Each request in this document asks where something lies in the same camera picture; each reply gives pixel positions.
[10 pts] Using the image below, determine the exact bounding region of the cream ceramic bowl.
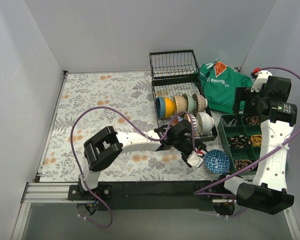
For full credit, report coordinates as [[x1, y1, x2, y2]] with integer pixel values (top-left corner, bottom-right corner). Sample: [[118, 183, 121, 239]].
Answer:
[[173, 95, 188, 114]]

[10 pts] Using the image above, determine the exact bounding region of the floral patterned table mat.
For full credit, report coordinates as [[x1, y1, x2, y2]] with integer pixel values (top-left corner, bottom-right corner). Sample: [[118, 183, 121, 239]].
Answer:
[[40, 72, 218, 182]]

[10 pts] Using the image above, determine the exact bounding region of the green compartment tray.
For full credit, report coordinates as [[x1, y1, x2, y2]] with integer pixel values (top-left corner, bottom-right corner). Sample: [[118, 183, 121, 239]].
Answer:
[[217, 114, 262, 174]]

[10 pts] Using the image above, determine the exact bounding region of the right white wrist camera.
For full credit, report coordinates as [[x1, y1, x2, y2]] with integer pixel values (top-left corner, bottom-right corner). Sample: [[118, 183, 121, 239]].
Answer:
[[250, 67, 272, 93]]

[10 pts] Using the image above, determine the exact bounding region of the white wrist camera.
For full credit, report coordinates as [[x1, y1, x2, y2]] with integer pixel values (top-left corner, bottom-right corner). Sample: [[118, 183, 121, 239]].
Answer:
[[186, 151, 205, 168], [250, 67, 272, 93]]

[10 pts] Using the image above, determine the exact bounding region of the blue triangle patterned bowl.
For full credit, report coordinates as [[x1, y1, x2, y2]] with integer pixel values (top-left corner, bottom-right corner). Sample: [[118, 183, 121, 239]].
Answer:
[[203, 149, 230, 174]]

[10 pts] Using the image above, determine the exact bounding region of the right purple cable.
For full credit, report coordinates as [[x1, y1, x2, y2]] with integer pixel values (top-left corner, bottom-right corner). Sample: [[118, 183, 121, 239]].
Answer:
[[194, 66, 300, 218]]

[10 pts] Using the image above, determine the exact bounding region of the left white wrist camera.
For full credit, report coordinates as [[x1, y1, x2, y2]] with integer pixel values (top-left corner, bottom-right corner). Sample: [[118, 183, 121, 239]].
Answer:
[[186, 151, 205, 168]]

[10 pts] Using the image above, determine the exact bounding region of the cream bowl with blue pattern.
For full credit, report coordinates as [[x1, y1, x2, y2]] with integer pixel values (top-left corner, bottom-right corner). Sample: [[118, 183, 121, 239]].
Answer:
[[183, 114, 198, 135]]

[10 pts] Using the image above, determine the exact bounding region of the white ribbed bowl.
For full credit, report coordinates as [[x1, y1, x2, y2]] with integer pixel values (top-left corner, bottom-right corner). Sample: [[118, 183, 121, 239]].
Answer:
[[196, 112, 215, 135]]

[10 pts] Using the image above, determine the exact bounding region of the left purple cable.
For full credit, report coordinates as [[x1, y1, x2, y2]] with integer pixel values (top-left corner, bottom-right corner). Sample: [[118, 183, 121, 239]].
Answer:
[[70, 106, 203, 230]]

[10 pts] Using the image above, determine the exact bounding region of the cream bowl with yellow stripe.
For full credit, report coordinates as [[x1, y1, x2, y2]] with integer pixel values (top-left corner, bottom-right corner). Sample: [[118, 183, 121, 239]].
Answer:
[[163, 97, 176, 119]]

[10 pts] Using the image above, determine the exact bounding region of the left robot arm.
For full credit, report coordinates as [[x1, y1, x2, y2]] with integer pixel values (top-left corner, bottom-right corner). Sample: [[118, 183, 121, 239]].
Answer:
[[78, 120, 207, 200]]

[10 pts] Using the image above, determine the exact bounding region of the orange patterned bowl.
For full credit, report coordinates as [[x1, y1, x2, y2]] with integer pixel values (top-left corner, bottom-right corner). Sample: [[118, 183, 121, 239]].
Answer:
[[171, 116, 184, 126]]

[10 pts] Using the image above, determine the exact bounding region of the green shirt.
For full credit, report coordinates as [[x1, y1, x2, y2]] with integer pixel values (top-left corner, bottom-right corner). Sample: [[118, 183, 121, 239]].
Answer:
[[199, 59, 253, 114]]

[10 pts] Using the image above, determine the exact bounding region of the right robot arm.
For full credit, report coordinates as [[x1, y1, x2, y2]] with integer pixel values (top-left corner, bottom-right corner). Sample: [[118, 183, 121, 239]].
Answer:
[[216, 75, 297, 215]]

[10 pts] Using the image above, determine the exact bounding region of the black wire dish rack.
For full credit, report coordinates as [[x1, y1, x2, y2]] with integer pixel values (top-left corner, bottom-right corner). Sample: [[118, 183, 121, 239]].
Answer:
[[149, 49, 218, 144]]

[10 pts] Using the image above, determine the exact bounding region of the purple cable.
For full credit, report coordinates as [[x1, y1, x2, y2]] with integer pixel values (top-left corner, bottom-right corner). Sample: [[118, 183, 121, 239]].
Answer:
[[194, 66, 300, 218], [70, 106, 203, 230]]

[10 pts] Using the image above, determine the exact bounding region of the brown patterned bowl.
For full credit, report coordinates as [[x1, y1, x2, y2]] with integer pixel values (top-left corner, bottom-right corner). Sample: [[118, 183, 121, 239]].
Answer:
[[192, 93, 208, 113]]

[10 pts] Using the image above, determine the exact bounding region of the mint green bowl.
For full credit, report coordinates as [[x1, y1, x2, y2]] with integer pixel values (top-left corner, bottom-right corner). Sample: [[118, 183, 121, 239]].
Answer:
[[182, 93, 196, 113]]

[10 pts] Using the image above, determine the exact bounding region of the aluminium front rail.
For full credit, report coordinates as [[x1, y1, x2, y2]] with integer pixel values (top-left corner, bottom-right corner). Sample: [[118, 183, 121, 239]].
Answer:
[[22, 180, 231, 210]]

